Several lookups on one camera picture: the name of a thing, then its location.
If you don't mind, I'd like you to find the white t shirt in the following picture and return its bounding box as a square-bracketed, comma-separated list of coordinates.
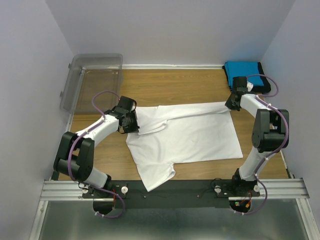
[126, 102, 243, 192]

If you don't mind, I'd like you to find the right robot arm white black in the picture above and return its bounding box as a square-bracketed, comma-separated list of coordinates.
[225, 76, 289, 196]

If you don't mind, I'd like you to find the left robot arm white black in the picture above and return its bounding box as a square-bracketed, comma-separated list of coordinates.
[53, 96, 140, 198]

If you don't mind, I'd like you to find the folded blue t shirt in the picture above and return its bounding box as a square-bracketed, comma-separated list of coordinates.
[223, 61, 262, 88]

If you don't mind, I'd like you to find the folded black t shirt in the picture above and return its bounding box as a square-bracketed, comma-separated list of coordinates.
[222, 62, 271, 94]

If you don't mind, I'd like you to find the clear plastic bin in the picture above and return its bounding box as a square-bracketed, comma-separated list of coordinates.
[60, 53, 123, 115]

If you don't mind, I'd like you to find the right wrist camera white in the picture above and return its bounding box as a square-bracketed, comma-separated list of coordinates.
[247, 81, 254, 92]

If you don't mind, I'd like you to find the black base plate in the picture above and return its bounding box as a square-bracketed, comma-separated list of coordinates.
[82, 178, 260, 214]

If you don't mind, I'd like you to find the aluminium frame rail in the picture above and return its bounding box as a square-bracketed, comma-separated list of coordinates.
[30, 178, 312, 240]

